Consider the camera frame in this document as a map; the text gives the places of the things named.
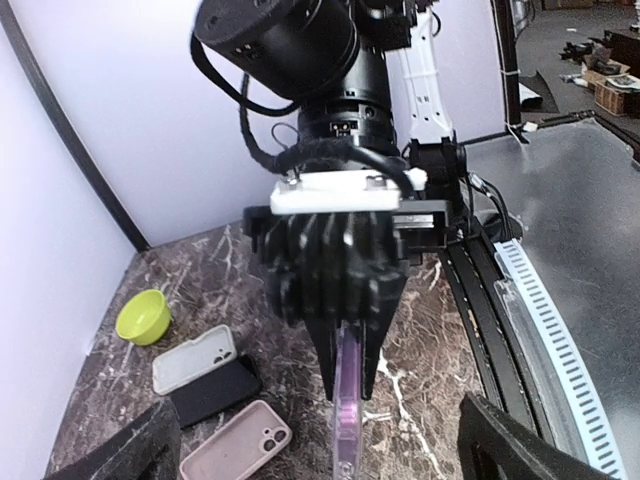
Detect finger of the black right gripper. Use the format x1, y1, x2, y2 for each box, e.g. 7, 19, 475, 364
304, 318, 340, 400

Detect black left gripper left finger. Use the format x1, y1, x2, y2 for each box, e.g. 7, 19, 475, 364
50, 400, 181, 480

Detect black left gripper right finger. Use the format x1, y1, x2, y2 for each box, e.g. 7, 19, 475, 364
457, 392, 610, 480

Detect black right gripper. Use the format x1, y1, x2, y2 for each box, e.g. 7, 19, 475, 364
243, 200, 450, 400

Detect pink phone case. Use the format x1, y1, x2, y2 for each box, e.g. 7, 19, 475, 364
180, 400, 293, 480

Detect black smartphone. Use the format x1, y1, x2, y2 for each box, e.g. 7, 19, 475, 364
170, 354, 262, 429

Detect white phone case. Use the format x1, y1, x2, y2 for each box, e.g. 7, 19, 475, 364
152, 324, 237, 395

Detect phone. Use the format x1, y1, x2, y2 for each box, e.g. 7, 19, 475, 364
332, 324, 363, 480

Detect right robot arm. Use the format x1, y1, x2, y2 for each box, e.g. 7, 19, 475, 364
190, 1, 473, 400

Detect green bowl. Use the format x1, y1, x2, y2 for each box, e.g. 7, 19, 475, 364
115, 289, 171, 346

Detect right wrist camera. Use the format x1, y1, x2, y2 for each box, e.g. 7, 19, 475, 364
246, 168, 428, 332

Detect black front rail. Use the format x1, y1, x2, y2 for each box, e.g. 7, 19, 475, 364
439, 237, 540, 434

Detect white slotted cable duct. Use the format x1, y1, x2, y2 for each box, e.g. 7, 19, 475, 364
494, 240, 628, 479

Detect right black frame post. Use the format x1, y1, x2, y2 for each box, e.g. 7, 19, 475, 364
1, 0, 151, 253

